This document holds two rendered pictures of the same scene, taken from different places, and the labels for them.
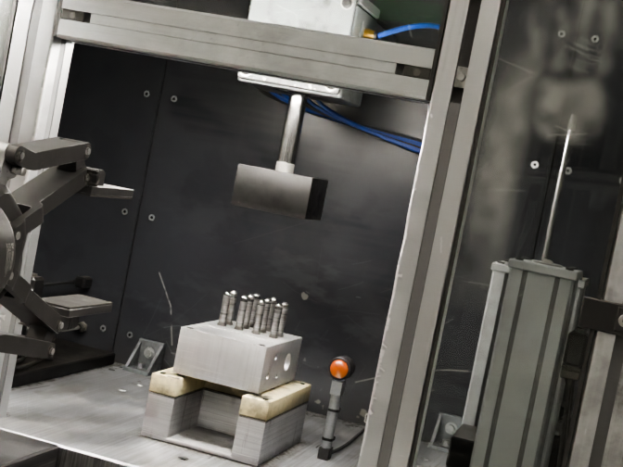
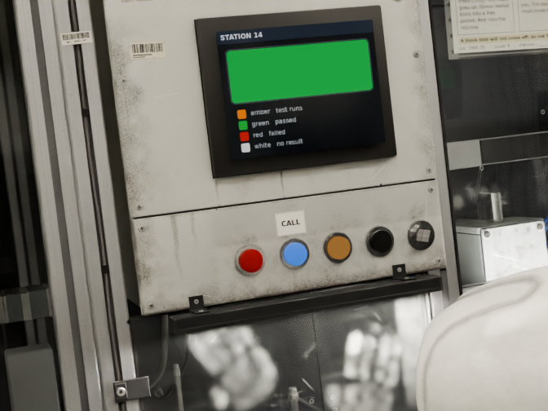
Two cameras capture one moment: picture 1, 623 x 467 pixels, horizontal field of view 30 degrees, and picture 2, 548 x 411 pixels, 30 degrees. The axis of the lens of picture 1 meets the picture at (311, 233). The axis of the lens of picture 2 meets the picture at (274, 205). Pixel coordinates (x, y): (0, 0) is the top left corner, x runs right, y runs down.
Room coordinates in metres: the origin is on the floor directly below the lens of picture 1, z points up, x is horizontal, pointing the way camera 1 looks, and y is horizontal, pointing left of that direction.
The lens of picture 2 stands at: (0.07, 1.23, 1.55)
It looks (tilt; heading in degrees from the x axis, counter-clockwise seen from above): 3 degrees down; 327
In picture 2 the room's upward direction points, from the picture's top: 7 degrees counter-clockwise
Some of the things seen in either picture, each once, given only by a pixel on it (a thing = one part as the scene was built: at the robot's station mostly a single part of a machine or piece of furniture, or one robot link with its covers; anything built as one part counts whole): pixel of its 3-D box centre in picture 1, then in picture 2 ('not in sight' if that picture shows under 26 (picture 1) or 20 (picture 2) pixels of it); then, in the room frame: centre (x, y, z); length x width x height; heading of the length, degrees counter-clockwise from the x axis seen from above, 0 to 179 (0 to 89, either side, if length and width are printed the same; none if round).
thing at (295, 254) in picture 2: not in sight; (294, 254); (1.17, 0.51, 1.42); 0.03 x 0.02 x 0.03; 74
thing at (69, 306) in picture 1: (73, 305); not in sight; (0.85, 0.16, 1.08); 0.07 x 0.03 x 0.01; 164
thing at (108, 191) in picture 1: (95, 189); not in sight; (0.85, 0.16, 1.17); 0.07 x 0.03 x 0.01; 164
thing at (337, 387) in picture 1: (334, 410); not in sight; (1.24, -0.06, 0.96); 0.03 x 0.03 x 0.12; 74
